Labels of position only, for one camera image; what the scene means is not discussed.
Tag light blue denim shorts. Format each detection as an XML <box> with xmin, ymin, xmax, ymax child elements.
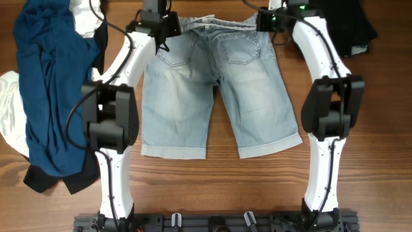
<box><xmin>141</xmin><ymin>15</ymin><xmax>302</xmax><ymax>159</ymax></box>

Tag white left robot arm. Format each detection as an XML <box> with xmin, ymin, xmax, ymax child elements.
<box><xmin>82</xmin><ymin>11</ymin><xmax>181</xmax><ymax>229</ymax></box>

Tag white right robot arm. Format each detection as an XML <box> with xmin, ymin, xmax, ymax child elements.
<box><xmin>257</xmin><ymin>3</ymin><xmax>365</xmax><ymax>220</ymax></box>

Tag folded dark green garment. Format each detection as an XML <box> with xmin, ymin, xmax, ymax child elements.
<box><xmin>317</xmin><ymin>0</ymin><xmax>378</xmax><ymax>57</ymax></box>

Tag blue shirt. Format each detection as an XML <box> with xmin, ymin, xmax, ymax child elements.
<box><xmin>14</xmin><ymin>0</ymin><xmax>100</xmax><ymax>177</ymax></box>

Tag white garment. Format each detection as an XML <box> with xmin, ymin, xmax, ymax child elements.
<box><xmin>1</xmin><ymin>0</ymin><xmax>104</xmax><ymax>158</ymax></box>

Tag black garment under pile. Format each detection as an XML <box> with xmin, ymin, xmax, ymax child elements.
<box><xmin>23</xmin><ymin>24</ymin><xmax>108</xmax><ymax>195</ymax></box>

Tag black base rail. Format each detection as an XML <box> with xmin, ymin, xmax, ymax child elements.
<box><xmin>73</xmin><ymin>209</ymin><xmax>360</xmax><ymax>232</ymax></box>

